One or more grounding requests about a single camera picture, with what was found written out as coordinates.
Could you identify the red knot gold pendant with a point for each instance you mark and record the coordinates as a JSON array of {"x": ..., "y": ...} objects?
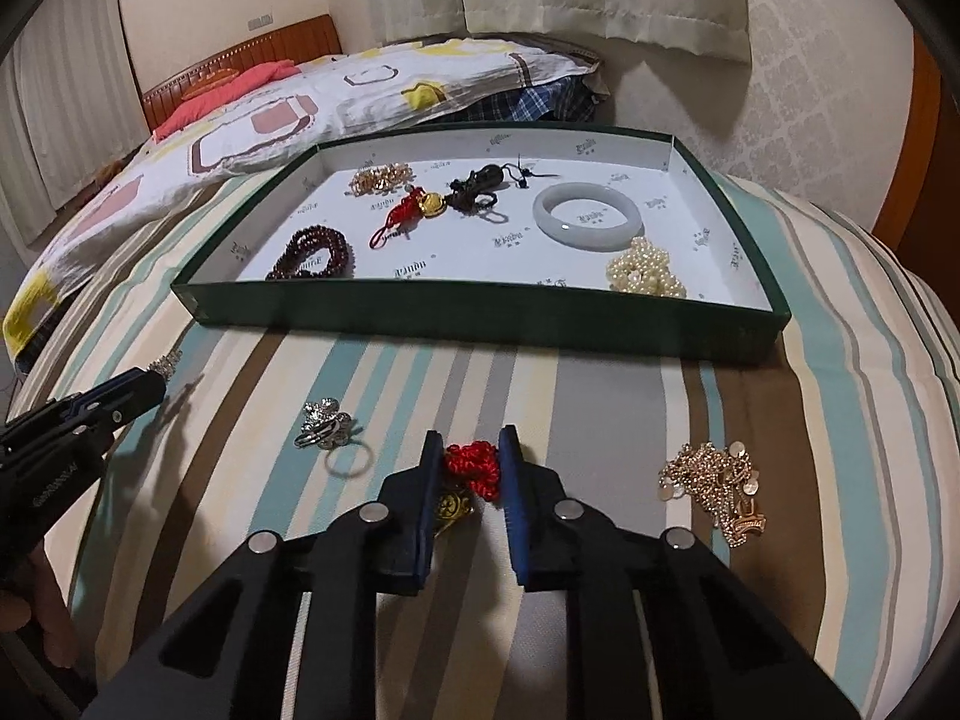
[{"x": 417, "y": 205}]

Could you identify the wall socket plate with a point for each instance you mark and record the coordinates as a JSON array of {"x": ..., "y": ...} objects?
[{"x": 260, "y": 22}]

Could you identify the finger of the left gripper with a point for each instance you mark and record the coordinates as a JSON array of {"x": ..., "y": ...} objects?
[{"x": 113, "y": 404}]

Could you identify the dark green tray box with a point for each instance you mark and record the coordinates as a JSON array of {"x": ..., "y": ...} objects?
[{"x": 295, "y": 256}]

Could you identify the silver rhinestone bar brooch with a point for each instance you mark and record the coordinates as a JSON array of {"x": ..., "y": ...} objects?
[{"x": 165, "y": 366}]

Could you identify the striped bed cover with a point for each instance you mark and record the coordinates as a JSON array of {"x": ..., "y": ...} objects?
[{"x": 852, "y": 424}]

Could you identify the red pillow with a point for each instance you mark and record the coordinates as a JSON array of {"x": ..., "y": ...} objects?
[{"x": 217, "y": 94}]

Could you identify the left striped curtain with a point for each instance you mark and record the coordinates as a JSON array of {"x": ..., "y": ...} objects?
[{"x": 70, "y": 106}]

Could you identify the wooden cabinet door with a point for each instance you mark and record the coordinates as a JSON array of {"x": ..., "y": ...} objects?
[{"x": 919, "y": 218}]

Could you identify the white patterned quilt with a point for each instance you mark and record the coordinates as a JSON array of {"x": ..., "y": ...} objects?
[{"x": 336, "y": 97}]

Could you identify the blue plaid blanket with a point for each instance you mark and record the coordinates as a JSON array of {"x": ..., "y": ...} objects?
[{"x": 569, "y": 99}]

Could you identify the operator hand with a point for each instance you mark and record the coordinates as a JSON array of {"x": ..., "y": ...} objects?
[{"x": 32, "y": 593}]

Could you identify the red rose gold charm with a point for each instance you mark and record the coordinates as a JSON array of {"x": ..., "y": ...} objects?
[{"x": 470, "y": 472}]

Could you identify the wooden headboard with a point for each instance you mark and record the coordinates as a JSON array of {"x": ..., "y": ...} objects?
[{"x": 302, "y": 41}]

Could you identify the white jade bangle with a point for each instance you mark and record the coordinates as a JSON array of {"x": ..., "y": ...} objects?
[{"x": 587, "y": 216}]

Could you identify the gold pearl rhinestone brooch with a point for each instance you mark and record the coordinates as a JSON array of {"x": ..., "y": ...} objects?
[{"x": 380, "y": 180}]

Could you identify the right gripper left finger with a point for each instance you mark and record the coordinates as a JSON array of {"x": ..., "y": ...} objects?
[{"x": 288, "y": 622}]

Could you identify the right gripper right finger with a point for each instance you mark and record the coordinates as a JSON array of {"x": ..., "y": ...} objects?
[{"x": 656, "y": 626}]

